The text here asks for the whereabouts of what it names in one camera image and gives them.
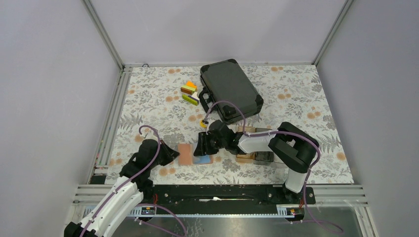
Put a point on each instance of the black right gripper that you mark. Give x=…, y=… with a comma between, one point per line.
x=201, y=149

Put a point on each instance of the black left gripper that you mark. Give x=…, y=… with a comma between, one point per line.
x=170, y=154

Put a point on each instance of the pink leather card holder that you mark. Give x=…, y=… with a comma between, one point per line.
x=186, y=156

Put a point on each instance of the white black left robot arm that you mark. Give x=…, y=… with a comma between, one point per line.
x=130, y=189

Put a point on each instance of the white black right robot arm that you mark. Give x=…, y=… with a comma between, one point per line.
x=296, y=149

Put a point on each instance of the clear acrylic card organizer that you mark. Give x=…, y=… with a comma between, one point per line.
x=258, y=153

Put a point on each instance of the yellow round token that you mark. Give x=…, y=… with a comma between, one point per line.
x=203, y=123

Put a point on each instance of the floral patterned table mat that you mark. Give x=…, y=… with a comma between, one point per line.
x=291, y=93

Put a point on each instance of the dark grey hard case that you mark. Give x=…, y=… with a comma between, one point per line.
x=227, y=84

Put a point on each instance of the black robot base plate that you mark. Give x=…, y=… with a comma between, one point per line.
x=227, y=199

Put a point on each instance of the aluminium frame rail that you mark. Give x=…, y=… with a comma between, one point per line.
x=103, y=151

